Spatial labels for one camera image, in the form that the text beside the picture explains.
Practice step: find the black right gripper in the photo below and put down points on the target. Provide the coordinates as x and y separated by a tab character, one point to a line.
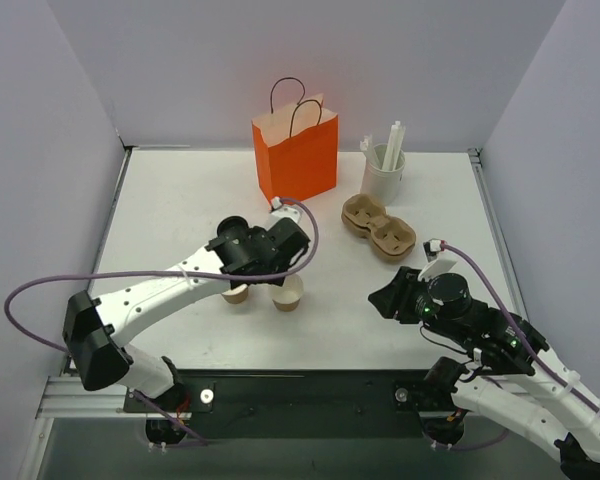
402	302

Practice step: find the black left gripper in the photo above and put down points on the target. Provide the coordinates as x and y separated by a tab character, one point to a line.
290	240

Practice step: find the brown paper coffee cup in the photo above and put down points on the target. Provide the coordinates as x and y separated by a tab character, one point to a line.
287	296

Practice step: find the black plastic cup lid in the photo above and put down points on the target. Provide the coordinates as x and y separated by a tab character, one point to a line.
232	223

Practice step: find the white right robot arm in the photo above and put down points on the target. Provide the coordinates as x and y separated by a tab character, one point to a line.
519	382

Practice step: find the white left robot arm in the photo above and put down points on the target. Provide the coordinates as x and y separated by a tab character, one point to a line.
98	332

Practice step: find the brown cardboard cup carrier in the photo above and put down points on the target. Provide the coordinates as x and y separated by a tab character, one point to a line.
390	238

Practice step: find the orange paper bag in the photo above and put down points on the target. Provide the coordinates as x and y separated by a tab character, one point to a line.
296	148

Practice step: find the white straw holder cup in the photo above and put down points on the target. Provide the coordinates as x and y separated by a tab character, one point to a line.
381	184

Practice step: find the white wrapped straw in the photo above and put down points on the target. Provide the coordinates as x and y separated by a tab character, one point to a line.
393	147
367	148

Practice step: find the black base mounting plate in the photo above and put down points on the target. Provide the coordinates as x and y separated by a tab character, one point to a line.
300	404

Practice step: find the aluminium frame rail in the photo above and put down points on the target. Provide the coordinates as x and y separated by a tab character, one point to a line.
511	280

